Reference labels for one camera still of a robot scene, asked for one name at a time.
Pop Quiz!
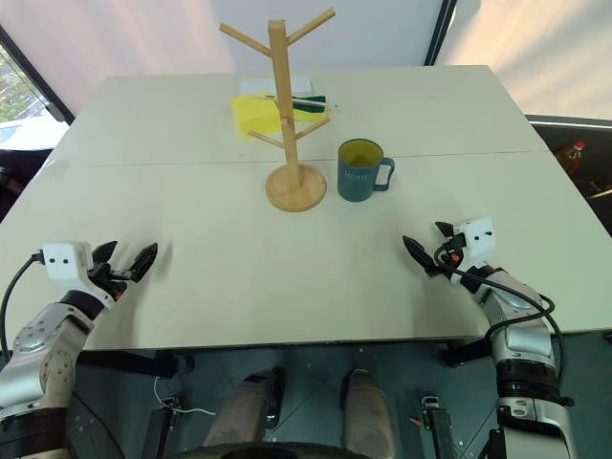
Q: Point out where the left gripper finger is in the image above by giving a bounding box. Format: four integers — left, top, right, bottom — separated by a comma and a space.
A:
127, 242, 160, 284
92, 240, 120, 270

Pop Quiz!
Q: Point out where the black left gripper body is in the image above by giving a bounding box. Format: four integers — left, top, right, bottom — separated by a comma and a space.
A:
86, 264, 136, 303

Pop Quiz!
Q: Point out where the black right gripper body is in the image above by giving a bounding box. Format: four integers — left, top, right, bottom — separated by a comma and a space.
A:
431, 232, 469, 279

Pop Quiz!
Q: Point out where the wooden mug tree stand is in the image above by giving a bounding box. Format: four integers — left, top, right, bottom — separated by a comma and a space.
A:
219, 8, 337, 213

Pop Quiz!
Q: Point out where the blue mug with yellow inside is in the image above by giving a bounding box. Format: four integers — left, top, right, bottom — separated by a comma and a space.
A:
337, 138, 397, 204

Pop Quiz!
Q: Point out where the oil bottle with red cap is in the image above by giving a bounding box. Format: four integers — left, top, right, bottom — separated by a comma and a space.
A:
554, 140, 588, 176

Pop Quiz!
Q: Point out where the dark side table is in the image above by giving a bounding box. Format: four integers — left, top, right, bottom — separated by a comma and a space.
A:
524, 114, 612, 240

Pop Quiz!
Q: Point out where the black floor stand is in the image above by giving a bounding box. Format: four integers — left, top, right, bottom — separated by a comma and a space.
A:
142, 404, 179, 459
419, 393, 454, 459

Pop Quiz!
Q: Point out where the dark rounded shape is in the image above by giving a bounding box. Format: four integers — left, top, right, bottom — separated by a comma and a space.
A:
339, 368, 399, 456
202, 366, 287, 451

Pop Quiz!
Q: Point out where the yellow sponge cloth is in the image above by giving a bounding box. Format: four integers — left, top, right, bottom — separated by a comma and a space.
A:
231, 94, 289, 142

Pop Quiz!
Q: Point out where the green and white scrubber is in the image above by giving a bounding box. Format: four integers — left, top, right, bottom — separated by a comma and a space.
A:
290, 95, 329, 117

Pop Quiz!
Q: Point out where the white flat box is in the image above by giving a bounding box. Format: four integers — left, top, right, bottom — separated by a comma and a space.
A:
238, 76, 315, 98

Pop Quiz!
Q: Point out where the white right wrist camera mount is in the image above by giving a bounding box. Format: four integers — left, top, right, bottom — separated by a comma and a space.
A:
453, 215, 496, 264

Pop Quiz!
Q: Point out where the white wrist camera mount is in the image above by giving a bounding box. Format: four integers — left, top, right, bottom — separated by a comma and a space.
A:
453, 215, 496, 264
39, 240, 94, 293

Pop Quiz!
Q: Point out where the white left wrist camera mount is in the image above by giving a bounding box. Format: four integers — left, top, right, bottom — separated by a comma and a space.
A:
39, 240, 94, 293

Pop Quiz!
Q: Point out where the black table frame bracket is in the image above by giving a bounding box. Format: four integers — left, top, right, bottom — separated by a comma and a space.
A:
79, 350, 196, 380
441, 336, 490, 368

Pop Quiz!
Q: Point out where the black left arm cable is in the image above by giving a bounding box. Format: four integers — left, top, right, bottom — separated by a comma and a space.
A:
0, 251, 47, 356

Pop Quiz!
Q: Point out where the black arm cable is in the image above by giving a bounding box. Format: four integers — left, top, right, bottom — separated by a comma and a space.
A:
0, 251, 47, 356
448, 266, 568, 383

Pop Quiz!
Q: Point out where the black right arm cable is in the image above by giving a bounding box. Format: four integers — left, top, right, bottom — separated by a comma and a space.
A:
448, 266, 568, 383

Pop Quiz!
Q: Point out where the white floor cable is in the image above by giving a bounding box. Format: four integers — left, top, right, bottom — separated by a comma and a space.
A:
153, 376, 220, 416

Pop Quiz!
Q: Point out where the black window frame bar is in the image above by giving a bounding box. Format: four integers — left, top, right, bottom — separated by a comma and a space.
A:
0, 22, 78, 124

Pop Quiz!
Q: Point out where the black vertical frame post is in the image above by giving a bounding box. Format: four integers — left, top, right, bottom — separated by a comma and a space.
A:
422, 0, 459, 67

